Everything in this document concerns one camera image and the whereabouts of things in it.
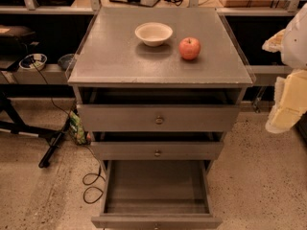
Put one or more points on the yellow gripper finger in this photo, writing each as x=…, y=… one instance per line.
x=290, y=102
x=274, y=43

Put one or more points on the red apple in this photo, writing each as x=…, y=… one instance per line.
x=189, y=48

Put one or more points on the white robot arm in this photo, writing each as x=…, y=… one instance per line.
x=294, y=43

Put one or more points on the grey drawer cabinet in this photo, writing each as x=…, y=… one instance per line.
x=113, y=57

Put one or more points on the grey bottom drawer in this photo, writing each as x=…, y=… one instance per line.
x=156, y=195

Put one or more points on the grey drawer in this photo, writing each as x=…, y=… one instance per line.
x=157, y=146
x=156, y=195
x=170, y=110

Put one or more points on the grey top drawer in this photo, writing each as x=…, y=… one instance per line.
x=170, y=110

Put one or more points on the grey middle drawer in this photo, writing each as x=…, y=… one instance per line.
x=157, y=146

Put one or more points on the white paper bowl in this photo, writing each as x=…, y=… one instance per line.
x=153, y=34

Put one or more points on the dark bowl on shelf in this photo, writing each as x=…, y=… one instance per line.
x=66, y=61

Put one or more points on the green snack bag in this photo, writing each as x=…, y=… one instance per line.
x=76, y=129

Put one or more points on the grey shelf rack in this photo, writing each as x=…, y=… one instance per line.
x=46, y=16

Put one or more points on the white patterned bowl on shelf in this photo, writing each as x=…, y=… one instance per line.
x=33, y=62

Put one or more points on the black stand leg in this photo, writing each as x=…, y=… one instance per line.
x=18, y=126

